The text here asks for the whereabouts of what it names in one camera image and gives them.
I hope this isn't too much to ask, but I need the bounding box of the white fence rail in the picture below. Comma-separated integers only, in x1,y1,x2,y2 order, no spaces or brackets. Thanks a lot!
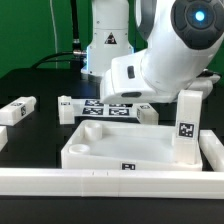
0,168,224,199
199,130,224,172

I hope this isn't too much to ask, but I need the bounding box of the white desk top tray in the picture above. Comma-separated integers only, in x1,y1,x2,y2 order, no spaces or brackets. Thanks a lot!
61,120,202,171

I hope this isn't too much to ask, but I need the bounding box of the black cable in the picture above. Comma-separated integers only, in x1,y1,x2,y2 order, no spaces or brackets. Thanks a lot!
30,0,88,70

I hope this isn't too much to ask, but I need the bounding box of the white right fence rail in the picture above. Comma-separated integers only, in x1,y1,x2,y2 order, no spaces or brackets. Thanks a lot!
199,130,224,172

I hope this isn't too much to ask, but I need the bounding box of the white front fence rail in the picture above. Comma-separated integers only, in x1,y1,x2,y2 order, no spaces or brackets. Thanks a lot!
0,168,224,199

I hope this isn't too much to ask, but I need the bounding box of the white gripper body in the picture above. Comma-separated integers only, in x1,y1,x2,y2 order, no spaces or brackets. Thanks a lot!
100,50,220,104

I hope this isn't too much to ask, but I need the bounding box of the white U-shaped marker base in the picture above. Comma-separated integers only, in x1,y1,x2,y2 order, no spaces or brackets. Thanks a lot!
58,96,159,125

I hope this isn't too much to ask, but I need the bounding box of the white thin cable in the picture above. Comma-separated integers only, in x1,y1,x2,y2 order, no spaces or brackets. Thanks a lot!
49,0,59,70

